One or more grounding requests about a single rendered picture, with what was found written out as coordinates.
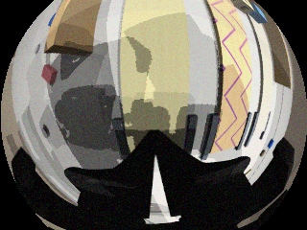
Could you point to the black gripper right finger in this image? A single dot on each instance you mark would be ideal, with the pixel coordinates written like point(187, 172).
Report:
point(182, 175)

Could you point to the small red block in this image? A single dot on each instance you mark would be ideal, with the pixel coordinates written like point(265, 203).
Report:
point(49, 73)

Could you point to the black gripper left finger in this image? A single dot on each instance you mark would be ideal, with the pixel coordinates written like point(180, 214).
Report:
point(132, 180)

